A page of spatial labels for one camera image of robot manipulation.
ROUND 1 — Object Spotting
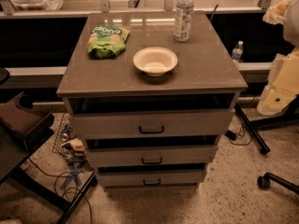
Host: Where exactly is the grey drawer cabinet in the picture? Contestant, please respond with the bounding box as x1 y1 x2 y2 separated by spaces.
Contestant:
57 11 247 189

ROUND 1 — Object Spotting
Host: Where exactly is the clear water bottle on cabinet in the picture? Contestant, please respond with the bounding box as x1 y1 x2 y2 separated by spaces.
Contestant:
174 0 194 42

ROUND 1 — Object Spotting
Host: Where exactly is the black desk leg frame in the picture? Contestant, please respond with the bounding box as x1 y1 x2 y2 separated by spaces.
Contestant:
235 96 299 155

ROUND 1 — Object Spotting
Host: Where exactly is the black floor cable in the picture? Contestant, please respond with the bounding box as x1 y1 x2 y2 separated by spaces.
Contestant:
27 157 94 224

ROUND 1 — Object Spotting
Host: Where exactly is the white paper bowl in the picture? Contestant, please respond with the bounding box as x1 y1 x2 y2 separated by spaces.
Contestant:
133 47 178 77

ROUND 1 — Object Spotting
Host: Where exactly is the wire basket with clutter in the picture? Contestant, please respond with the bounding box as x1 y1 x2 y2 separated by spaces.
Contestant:
52 114 85 162

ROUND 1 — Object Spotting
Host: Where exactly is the black chair caster leg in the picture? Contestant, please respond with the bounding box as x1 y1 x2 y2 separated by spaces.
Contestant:
257 173 299 194

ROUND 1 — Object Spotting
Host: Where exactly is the dark brown side stand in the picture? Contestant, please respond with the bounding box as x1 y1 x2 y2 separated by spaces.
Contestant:
0 92 54 183

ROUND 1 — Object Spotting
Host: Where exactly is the green chip bag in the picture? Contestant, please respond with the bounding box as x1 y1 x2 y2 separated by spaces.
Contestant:
87 25 130 59

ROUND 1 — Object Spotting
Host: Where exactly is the grey drawer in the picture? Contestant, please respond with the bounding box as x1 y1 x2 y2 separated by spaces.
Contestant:
86 146 218 167
69 109 235 139
96 169 206 189

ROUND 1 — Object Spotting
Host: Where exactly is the small water bottle behind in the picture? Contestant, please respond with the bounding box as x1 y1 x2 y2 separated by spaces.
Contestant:
232 41 244 62

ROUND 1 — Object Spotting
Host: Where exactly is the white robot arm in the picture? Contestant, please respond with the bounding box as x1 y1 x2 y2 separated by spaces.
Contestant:
257 0 299 116

